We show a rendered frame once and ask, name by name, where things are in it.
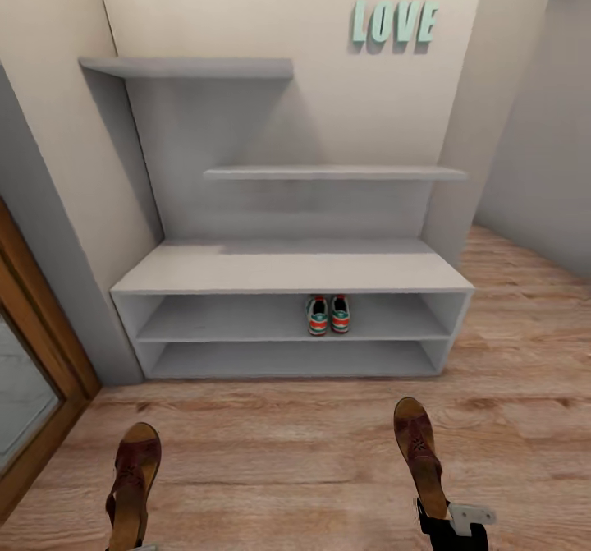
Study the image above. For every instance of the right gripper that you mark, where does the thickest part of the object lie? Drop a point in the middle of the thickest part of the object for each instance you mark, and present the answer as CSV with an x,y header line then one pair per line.
x,y
444,538

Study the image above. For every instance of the decorative sign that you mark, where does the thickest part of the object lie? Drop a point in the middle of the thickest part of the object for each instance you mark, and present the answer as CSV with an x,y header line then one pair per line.
x,y
382,19

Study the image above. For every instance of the door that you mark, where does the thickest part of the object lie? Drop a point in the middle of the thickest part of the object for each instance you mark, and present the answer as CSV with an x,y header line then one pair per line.
x,y
46,380

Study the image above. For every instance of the sandal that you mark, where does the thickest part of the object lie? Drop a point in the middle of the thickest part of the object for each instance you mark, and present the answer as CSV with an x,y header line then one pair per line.
x,y
414,436
137,461

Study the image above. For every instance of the gym shoe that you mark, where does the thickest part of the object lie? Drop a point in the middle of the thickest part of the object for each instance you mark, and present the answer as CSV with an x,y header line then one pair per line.
x,y
317,311
339,312

